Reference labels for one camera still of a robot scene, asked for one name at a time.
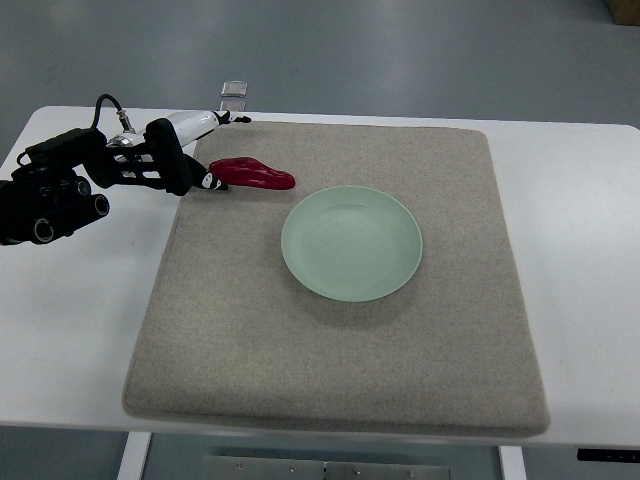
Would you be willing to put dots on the white right table leg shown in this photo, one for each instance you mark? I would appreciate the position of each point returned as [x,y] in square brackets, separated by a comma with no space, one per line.
[512,463]

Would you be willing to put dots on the light green plate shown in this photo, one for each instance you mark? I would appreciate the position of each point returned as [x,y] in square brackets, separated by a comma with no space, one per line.
[351,243]

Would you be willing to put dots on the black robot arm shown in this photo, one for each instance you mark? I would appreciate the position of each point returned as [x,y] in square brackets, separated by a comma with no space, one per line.
[49,194]

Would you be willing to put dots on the beige fabric mat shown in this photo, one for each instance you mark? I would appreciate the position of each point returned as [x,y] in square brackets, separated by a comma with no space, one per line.
[231,337]

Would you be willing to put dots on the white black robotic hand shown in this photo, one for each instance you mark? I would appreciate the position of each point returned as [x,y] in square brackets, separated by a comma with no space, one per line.
[187,130]

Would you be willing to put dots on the metal table base plate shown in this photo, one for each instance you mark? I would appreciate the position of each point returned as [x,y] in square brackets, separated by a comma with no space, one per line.
[228,467]

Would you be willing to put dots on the clear plastic floor piece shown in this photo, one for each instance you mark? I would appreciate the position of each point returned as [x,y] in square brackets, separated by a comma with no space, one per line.
[233,95]

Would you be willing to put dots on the black table control panel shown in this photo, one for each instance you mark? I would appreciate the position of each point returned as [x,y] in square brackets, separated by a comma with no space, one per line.
[608,455]

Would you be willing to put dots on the red pepper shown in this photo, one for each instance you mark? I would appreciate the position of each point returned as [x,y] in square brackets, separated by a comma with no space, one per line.
[250,172]

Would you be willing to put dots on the white table leg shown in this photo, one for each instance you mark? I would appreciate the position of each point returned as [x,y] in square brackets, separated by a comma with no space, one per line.
[512,463]
[133,460]

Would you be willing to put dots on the white left table leg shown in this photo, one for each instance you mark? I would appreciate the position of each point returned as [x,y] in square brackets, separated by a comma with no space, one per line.
[133,460]

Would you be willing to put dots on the cardboard box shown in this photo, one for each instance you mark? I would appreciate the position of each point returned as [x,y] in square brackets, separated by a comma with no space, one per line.
[625,12]

